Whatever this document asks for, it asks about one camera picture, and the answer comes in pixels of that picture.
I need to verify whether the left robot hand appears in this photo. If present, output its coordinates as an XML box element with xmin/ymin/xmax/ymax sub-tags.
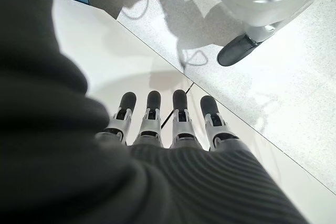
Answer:
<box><xmin>0</xmin><ymin>0</ymin><xmax>308</xmax><ymax>224</ymax></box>

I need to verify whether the white kitchen base cabinet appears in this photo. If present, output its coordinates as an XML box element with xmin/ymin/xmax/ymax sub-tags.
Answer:
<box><xmin>51</xmin><ymin>0</ymin><xmax>336</xmax><ymax>224</ymax></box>

